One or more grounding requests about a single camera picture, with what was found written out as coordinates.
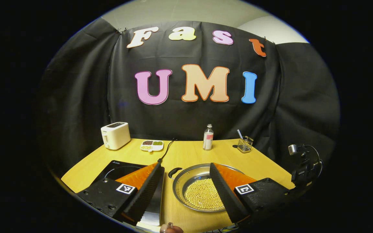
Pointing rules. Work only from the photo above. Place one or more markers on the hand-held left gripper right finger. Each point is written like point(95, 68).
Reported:
point(227, 197)

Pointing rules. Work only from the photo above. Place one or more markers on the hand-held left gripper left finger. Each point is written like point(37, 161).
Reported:
point(146, 194)

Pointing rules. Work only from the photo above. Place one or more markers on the black induction cooktop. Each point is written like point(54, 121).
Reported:
point(117, 168)

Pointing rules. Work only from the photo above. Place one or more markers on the stainless steel pot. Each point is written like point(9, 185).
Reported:
point(189, 181)

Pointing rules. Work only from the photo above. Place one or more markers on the pile of soybeans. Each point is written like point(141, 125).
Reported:
point(202, 194)

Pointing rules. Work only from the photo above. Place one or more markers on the white sectioned bean dish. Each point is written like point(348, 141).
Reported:
point(152, 147)

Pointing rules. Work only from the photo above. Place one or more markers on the clear bottle with pink label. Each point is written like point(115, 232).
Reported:
point(208, 139)

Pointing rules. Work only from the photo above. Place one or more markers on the white toaster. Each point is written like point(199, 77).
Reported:
point(117, 136)

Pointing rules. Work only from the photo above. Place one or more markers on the striped straw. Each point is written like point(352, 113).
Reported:
point(240, 133)

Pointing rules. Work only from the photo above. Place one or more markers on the black backdrop cloth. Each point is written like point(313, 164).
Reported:
point(189, 116)

